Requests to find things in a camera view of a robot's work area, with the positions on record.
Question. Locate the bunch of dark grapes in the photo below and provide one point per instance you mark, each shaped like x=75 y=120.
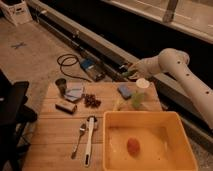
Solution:
x=90 y=100

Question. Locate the green plastic bottle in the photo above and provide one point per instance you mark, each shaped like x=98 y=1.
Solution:
x=136 y=100

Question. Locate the orange egg-shaped fruit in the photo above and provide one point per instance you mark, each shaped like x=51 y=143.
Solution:
x=133 y=146

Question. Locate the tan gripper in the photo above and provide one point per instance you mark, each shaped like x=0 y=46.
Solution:
x=134 y=71

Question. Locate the blue sponge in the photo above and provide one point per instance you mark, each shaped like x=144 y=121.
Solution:
x=124 y=91

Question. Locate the black chair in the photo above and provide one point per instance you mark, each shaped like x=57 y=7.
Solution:
x=14 y=115

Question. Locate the yellow plastic bin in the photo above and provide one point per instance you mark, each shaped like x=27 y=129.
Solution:
x=164 y=145

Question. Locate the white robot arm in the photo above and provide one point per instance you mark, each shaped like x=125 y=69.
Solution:
x=175 y=62

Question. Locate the white cardboard box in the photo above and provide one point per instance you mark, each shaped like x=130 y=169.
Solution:
x=17 y=14

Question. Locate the blue and black power box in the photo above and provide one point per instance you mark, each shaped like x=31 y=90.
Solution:
x=92 y=70

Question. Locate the dark metal cup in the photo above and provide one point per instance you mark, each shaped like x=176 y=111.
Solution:
x=61 y=85

